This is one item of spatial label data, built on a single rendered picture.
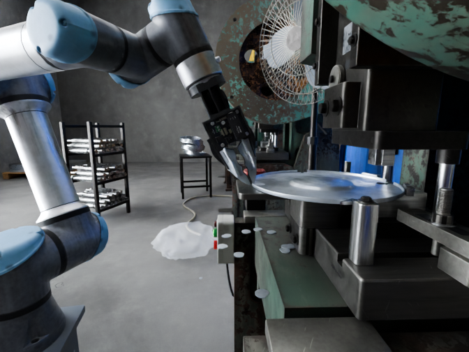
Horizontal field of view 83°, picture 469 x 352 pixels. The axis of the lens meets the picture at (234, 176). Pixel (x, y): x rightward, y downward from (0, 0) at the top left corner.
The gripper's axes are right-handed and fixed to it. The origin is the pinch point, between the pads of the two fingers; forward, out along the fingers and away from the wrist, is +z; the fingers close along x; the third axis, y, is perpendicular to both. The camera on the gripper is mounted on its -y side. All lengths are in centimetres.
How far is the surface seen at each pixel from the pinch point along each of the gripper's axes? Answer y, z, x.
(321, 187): 6.6, 5.9, 11.2
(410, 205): 9.2, 15.3, 24.2
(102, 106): -671, -185, -243
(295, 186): 3.3, 4.7, 7.5
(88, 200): -199, -2, -141
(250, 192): 6.7, 1.0, -1.0
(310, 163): -83, 26, 36
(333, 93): 1.6, -8.3, 21.5
